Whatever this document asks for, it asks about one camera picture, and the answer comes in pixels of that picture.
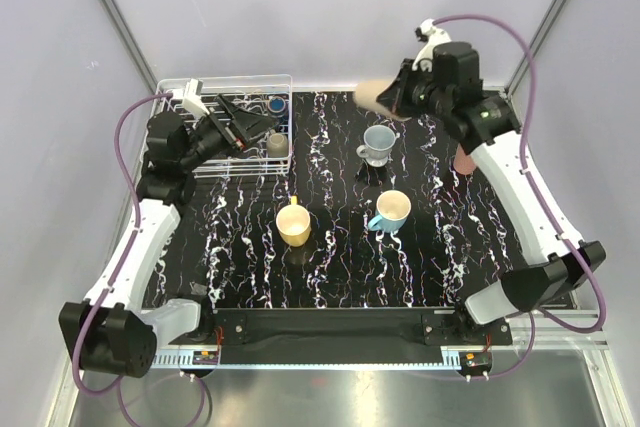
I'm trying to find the slotted cable duct rail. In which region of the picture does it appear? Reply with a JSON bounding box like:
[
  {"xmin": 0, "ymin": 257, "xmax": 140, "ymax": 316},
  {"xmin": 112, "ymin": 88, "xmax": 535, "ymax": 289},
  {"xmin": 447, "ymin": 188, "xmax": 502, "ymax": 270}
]
[{"xmin": 151, "ymin": 344, "xmax": 461, "ymax": 371}]

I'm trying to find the white grey mug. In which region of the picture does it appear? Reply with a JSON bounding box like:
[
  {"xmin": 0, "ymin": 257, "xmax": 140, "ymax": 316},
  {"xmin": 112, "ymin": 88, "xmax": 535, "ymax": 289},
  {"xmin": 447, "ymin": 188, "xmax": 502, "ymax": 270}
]
[{"xmin": 356, "ymin": 125, "xmax": 396, "ymax": 168}]

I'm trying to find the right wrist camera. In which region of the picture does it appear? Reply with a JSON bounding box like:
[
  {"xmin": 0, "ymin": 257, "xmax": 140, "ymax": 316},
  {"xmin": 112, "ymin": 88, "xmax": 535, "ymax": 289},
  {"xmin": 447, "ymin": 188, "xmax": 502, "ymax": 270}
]
[{"xmin": 412, "ymin": 18, "xmax": 451, "ymax": 72}]

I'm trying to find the tan beige tall cup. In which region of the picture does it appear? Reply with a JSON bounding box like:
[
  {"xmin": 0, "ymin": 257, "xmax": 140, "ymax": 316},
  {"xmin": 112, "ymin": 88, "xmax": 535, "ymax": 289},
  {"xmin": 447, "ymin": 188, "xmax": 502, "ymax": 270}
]
[{"xmin": 353, "ymin": 79, "xmax": 408, "ymax": 122}]

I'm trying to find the orange connector box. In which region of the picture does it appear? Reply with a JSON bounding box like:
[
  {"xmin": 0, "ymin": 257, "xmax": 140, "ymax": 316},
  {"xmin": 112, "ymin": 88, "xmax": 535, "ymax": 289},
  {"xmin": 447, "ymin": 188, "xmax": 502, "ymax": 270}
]
[
  {"xmin": 461, "ymin": 351, "xmax": 493, "ymax": 372},
  {"xmin": 192, "ymin": 350, "xmax": 220, "ymax": 365}
]

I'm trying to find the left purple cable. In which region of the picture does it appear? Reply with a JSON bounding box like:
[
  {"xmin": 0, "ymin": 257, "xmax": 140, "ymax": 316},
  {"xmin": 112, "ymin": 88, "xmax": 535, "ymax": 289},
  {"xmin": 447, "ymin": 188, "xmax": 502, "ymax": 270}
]
[{"xmin": 71, "ymin": 91, "xmax": 216, "ymax": 426}]

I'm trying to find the purple cable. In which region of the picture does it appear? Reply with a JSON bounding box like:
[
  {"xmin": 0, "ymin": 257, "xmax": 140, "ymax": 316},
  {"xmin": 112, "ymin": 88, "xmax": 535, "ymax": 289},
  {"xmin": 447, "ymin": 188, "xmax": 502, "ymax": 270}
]
[
  {"xmin": 71, "ymin": 91, "xmax": 216, "ymax": 426},
  {"xmin": 432, "ymin": 13, "xmax": 608, "ymax": 381}
]

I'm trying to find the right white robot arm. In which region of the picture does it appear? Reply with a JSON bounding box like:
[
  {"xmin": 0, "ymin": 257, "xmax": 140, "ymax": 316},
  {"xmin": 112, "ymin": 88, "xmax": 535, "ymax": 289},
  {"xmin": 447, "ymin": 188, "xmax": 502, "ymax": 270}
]
[{"xmin": 372, "ymin": 42, "xmax": 606, "ymax": 344}]

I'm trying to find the beige small mug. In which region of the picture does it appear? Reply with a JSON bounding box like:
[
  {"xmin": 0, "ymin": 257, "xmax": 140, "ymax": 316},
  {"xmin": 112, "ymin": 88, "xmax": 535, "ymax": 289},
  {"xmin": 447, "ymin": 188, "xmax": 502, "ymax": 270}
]
[{"xmin": 266, "ymin": 133, "xmax": 289, "ymax": 159}]

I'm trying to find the right orange connector box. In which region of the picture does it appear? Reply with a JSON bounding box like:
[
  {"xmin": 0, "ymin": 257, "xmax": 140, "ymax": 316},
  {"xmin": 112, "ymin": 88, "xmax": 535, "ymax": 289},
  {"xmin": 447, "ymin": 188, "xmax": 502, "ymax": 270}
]
[{"xmin": 461, "ymin": 351, "xmax": 493, "ymax": 372}]

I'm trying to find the dark blue mug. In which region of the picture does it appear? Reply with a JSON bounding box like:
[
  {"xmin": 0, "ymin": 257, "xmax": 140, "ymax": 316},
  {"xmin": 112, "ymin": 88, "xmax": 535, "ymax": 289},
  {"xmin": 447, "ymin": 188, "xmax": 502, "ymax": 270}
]
[{"xmin": 267, "ymin": 96, "xmax": 288, "ymax": 117}]

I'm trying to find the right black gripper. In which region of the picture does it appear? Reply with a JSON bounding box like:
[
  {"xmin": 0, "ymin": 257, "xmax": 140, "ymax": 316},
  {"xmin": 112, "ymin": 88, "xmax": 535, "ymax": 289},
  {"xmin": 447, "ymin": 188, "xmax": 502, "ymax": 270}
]
[{"xmin": 378, "ymin": 59, "xmax": 451, "ymax": 120}]

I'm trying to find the white wire dish rack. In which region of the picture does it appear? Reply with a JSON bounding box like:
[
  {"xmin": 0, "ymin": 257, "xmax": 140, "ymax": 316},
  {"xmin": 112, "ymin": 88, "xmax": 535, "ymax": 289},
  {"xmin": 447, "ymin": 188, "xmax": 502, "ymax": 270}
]
[{"xmin": 149, "ymin": 73, "xmax": 293, "ymax": 180}]

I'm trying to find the yellow cup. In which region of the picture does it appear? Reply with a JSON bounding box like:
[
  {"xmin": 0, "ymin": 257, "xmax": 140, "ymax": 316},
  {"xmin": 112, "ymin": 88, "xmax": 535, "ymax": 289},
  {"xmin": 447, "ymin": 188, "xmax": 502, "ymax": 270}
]
[{"xmin": 276, "ymin": 196, "xmax": 311, "ymax": 247}]

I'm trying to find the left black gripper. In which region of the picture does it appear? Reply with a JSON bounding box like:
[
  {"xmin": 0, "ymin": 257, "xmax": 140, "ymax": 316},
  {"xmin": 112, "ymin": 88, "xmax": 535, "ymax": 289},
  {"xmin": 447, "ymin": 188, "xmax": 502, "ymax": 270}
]
[{"xmin": 180, "ymin": 95, "xmax": 278, "ymax": 171}]

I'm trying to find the left orange connector box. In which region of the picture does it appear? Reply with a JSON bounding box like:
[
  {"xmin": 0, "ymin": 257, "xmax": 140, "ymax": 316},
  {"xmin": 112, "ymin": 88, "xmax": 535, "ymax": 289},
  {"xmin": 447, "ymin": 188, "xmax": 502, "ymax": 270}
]
[{"xmin": 192, "ymin": 350, "xmax": 220, "ymax": 365}]

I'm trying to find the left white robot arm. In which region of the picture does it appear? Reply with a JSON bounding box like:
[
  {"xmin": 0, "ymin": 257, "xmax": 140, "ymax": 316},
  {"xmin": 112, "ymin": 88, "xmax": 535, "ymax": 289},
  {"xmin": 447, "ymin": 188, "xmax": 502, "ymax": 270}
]
[{"xmin": 59, "ymin": 94, "xmax": 278, "ymax": 389}]

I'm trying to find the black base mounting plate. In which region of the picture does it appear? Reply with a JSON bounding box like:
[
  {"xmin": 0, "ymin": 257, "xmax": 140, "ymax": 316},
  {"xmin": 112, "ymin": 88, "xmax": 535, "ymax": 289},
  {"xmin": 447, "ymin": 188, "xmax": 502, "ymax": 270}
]
[{"xmin": 204, "ymin": 307, "xmax": 513, "ymax": 347}]

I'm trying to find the black marble pattern mat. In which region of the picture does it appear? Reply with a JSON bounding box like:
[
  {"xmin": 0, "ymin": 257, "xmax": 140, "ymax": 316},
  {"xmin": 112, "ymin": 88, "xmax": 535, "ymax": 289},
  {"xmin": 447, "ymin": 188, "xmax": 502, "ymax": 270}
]
[{"xmin": 144, "ymin": 92, "xmax": 525, "ymax": 308}]

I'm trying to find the pink plastic cup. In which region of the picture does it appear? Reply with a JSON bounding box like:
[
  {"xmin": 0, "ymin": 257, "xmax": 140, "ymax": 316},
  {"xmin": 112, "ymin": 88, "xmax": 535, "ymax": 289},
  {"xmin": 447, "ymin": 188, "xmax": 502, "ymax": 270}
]
[{"xmin": 452, "ymin": 145, "xmax": 476, "ymax": 176}]

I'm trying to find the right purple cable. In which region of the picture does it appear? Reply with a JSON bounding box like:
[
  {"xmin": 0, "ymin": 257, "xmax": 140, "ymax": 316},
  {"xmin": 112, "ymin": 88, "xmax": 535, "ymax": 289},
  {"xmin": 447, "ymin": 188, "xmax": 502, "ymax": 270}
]
[{"xmin": 432, "ymin": 13, "xmax": 608, "ymax": 381}]

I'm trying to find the light blue cup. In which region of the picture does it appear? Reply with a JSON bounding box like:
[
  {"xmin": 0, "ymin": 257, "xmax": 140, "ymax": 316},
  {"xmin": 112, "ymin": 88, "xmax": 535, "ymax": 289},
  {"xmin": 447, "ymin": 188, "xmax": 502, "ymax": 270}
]
[{"xmin": 367, "ymin": 190, "xmax": 412, "ymax": 233}]

